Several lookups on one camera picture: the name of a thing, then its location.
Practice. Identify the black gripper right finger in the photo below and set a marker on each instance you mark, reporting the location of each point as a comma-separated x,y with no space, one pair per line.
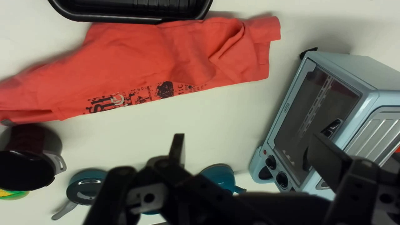
363,188

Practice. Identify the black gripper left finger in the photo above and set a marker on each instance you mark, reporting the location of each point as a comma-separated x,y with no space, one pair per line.
166,188

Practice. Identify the red shirt with black print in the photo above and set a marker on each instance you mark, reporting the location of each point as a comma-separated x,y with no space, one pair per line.
145,63

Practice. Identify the teal toy pot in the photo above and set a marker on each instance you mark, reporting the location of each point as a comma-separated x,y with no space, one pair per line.
220,176

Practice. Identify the teal toy pan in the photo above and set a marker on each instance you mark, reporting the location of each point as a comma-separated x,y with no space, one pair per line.
85,183

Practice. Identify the light blue toaster oven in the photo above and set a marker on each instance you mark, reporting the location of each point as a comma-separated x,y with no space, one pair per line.
333,104

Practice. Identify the black toy pot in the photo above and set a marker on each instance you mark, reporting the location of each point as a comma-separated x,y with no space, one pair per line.
25,166

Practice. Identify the yellow green object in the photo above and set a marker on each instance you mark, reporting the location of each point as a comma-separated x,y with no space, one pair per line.
13,194

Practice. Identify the black grill tray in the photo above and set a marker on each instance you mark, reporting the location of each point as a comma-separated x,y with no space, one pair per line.
133,8

